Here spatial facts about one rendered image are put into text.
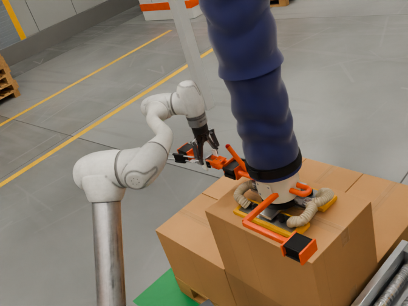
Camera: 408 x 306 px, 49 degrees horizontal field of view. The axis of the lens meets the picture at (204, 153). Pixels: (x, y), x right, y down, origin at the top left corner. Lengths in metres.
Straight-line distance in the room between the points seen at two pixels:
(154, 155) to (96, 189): 0.23
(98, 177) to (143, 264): 1.91
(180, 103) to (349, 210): 0.84
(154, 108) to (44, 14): 9.79
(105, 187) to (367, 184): 1.60
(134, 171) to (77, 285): 2.16
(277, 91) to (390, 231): 1.07
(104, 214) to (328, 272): 0.87
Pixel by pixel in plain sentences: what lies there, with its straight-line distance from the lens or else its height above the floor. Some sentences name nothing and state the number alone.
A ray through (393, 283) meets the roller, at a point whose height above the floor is 0.55.
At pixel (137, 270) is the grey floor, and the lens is 3.38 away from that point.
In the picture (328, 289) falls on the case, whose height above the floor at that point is 0.75.
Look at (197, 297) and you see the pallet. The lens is 2.98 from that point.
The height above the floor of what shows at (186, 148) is 1.10.
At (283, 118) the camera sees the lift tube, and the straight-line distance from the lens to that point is 1.63.
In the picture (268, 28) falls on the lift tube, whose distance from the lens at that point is 1.51.
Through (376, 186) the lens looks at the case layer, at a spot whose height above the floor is 0.54.
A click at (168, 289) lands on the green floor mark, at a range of 3.14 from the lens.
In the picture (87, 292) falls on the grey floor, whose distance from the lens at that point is 3.43.
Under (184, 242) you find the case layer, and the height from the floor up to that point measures 0.54.
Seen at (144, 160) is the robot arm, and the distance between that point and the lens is 1.48.
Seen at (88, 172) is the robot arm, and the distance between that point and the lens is 1.57.
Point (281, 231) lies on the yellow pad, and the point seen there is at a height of 0.97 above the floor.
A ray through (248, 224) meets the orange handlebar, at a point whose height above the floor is 1.09.
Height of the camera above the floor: 2.17
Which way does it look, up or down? 30 degrees down
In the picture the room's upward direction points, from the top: 18 degrees counter-clockwise
